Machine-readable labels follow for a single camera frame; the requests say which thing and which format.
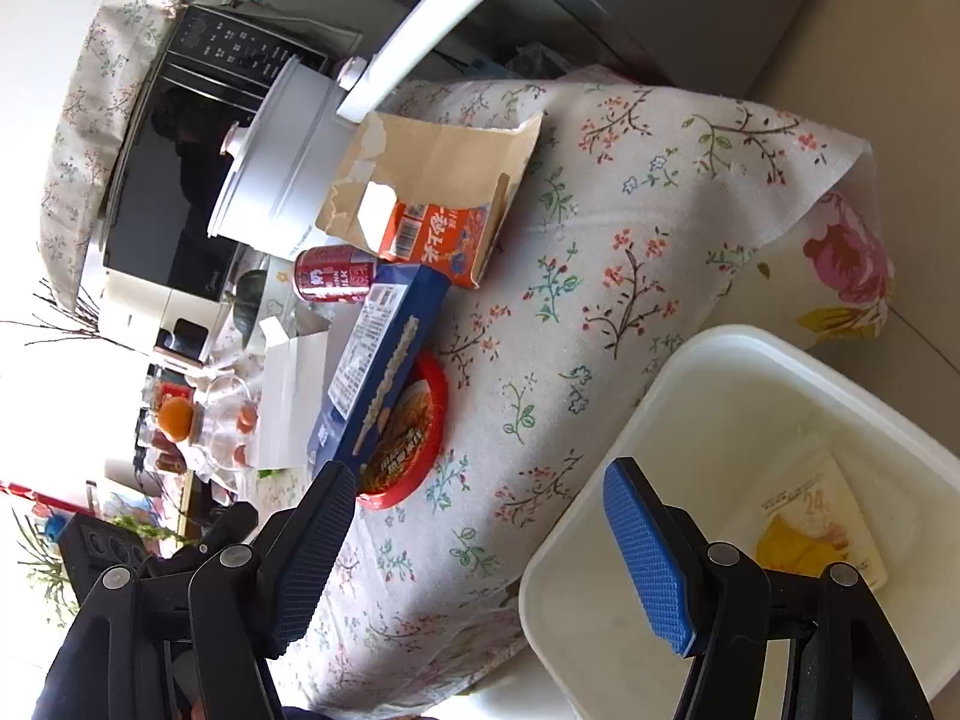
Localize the blue cardboard box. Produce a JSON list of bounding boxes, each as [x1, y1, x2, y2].
[[308, 265, 451, 473]]

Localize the white electric cooking pot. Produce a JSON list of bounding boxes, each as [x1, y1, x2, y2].
[[205, 0, 497, 260]]

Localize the black microwave oven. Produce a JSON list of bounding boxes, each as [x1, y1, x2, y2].
[[103, 5, 331, 301]]

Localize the yellow snack wrapper in bin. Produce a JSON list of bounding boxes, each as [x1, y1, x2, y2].
[[729, 449, 889, 590]]

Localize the floral microwave cover cloth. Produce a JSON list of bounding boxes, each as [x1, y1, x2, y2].
[[39, 0, 185, 312]]

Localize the white paper carton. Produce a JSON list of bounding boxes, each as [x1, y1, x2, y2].
[[251, 317, 327, 472]]

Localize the torn brown paper bag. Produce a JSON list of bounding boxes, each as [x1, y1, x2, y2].
[[316, 112, 544, 289]]

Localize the red instant noodle bowl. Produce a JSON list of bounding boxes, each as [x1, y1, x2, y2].
[[358, 351, 449, 511]]

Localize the red drink can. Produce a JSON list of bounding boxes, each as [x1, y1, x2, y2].
[[293, 245, 377, 302]]

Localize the floral tablecloth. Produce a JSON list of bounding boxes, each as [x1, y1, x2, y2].
[[272, 70, 893, 718]]

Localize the grey refrigerator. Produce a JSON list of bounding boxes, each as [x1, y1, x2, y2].
[[262, 0, 838, 103]]

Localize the orange fruit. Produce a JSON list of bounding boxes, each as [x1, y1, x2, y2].
[[156, 397, 195, 444]]

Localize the white plastic trash bin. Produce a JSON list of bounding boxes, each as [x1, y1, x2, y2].
[[521, 325, 958, 718]]

